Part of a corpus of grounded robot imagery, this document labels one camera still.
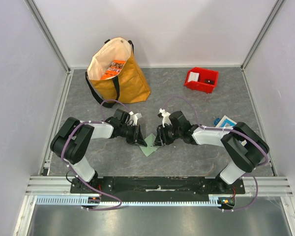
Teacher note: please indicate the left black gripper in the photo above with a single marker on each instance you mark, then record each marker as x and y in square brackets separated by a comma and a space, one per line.
[134, 139]

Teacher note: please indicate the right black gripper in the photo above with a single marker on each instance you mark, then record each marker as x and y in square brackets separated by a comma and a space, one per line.
[162, 135]

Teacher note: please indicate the red plastic bin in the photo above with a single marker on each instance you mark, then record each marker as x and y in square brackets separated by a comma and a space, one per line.
[204, 74]

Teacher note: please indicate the mustard yellow tote bag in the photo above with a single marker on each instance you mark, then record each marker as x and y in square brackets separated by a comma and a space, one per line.
[128, 87]

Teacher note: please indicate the white credit card stack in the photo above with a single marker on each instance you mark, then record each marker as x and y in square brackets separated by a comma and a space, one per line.
[193, 77]

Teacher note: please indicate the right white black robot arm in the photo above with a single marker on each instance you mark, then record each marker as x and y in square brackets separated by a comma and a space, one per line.
[246, 149]

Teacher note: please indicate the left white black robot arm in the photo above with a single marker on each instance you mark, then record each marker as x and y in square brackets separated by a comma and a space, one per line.
[72, 140]

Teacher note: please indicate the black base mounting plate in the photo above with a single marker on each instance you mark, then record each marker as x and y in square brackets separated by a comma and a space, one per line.
[139, 185]

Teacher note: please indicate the blue razor package box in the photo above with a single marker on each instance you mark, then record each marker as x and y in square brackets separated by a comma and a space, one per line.
[225, 121]

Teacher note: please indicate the orange printed box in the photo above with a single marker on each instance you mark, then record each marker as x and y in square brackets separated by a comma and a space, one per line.
[114, 69]

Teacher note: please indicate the small black object in bin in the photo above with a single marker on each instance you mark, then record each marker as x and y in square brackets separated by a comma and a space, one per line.
[209, 82]

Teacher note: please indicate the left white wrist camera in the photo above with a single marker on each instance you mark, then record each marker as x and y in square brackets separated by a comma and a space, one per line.
[134, 117]

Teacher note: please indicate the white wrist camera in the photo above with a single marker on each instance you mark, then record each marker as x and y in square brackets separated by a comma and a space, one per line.
[165, 117]
[134, 117]

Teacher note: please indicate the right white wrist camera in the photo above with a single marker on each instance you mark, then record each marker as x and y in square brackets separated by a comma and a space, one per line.
[165, 117]

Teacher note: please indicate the grey slotted cable duct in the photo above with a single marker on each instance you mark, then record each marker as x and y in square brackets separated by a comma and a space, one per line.
[91, 202]

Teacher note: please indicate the left aluminium frame post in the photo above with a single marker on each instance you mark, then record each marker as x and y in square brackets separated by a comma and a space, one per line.
[47, 33]

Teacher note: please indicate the aluminium frame post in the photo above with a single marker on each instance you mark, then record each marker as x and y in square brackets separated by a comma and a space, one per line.
[47, 33]
[262, 33]

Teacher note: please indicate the right aluminium frame post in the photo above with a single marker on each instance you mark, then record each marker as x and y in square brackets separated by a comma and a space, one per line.
[262, 33]

